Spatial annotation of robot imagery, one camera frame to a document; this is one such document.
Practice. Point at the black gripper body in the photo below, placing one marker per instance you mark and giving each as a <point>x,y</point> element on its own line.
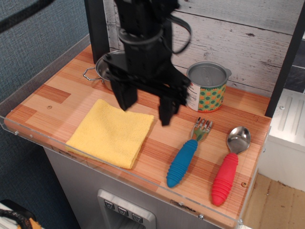
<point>147,65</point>

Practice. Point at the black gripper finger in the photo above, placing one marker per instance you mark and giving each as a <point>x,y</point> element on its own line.
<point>125,94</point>
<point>168,107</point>

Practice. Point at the small steel pot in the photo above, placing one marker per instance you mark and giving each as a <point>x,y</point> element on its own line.
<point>102,68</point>

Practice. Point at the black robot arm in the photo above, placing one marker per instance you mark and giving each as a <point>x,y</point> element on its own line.
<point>147,17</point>

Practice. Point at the yellow folded cloth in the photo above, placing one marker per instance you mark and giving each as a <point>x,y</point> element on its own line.
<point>110,134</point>

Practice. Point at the toy food can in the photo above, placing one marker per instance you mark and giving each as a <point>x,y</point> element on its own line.
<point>208,85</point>

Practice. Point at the grey toy fridge cabinet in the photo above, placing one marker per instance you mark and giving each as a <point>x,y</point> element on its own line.
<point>102,200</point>

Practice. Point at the white toy furniture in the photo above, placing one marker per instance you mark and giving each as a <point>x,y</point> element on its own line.
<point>283,155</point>

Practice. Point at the black and orange object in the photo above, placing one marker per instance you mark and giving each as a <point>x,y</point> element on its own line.
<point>14,216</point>

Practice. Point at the blue handled fork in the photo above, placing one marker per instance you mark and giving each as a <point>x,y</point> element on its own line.
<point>182,160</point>

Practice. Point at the dark left post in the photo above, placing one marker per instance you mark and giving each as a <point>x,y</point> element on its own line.
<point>102,19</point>

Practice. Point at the dark post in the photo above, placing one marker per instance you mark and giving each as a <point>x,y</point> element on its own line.
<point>287,63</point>
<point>102,19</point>

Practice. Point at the red handled spoon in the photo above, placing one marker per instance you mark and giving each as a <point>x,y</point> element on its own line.
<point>238,141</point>

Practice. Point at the clear acrylic guard rail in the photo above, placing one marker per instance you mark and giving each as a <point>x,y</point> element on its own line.
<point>48,114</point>

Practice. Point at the dark right post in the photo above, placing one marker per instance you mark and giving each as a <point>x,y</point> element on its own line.
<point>287,63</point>

